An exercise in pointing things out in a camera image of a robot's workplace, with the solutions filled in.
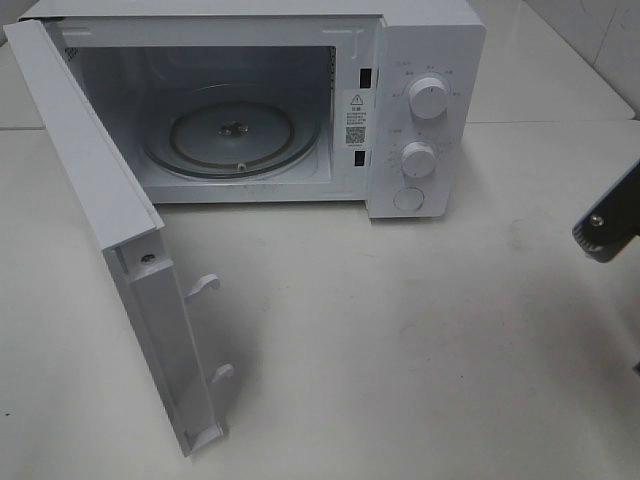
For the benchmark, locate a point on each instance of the white round door button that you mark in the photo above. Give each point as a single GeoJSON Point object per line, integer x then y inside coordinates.
{"type": "Point", "coordinates": [409, 199]}

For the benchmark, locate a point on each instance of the white microwave oven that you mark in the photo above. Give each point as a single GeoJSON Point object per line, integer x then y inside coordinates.
{"type": "Point", "coordinates": [358, 57]}

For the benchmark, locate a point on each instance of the white dial knob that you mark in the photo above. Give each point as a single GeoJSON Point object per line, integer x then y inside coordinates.
{"type": "Point", "coordinates": [418, 160]}
{"type": "Point", "coordinates": [428, 96]}

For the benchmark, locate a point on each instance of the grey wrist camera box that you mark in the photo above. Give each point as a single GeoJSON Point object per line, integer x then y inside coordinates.
{"type": "Point", "coordinates": [613, 221]}

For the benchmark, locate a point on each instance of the glass microwave turntable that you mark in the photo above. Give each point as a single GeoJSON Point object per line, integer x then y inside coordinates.
{"type": "Point", "coordinates": [232, 131]}

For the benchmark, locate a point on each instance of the white microwave door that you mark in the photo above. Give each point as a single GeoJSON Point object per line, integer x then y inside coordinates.
{"type": "Point", "coordinates": [127, 228]}

